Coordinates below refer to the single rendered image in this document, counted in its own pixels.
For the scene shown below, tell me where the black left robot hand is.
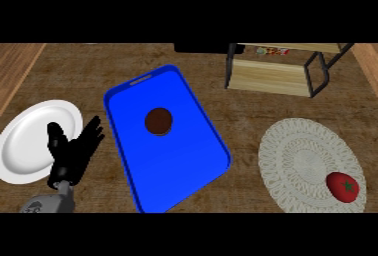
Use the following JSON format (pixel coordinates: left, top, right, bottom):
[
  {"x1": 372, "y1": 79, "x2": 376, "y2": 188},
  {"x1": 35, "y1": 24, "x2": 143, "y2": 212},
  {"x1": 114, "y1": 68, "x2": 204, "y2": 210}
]
[{"x1": 46, "y1": 115, "x2": 106, "y2": 190}]

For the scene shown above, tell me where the white round woven placemat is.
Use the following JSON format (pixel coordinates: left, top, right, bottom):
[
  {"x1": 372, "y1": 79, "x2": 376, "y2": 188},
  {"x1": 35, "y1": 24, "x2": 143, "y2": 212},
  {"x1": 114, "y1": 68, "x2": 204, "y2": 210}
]
[{"x1": 257, "y1": 117, "x2": 368, "y2": 214}]

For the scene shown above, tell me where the red round squash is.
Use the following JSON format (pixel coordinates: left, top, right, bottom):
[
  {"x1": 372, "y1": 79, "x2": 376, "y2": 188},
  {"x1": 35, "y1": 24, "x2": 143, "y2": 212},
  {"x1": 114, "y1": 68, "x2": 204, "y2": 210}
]
[{"x1": 325, "y1": 171, "x2": 362, "y2": 204}]

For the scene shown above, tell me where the white round plate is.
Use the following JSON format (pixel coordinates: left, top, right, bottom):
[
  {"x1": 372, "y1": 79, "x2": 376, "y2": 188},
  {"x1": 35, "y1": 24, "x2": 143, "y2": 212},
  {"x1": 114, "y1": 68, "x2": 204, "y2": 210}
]
[{"x1": 0, "y1": 99, "x2": 84, "y2": 185}]

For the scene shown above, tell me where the brown round cookie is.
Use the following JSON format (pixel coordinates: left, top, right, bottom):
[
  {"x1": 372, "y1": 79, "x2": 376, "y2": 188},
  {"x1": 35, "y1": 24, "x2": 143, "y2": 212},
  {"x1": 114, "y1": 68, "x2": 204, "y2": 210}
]
[{"x1": 143, "y1": 107, "x2": 174, "y2": 137}]

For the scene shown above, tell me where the blue rectangular tray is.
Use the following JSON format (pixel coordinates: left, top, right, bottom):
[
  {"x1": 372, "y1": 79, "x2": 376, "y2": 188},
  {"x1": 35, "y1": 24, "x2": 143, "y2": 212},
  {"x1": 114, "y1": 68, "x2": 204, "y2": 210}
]
[{"x1": 102, "y1": 63, "x2": 233, "y2": 214}]

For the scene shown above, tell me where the small colourful packet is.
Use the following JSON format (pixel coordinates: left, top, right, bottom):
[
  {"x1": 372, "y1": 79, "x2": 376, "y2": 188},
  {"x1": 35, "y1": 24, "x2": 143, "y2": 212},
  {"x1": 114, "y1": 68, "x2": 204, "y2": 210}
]
[{"x1": 254, "y1": 46, "x2": 291, "y2": 56}]

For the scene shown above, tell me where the wooden tiered shelf black frame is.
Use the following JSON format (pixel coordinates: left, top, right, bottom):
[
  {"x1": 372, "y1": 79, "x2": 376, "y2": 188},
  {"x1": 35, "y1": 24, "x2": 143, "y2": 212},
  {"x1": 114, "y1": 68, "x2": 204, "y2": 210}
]
[{"x1": 223, "y1": 42, "x2": 356, "y2": 99}]

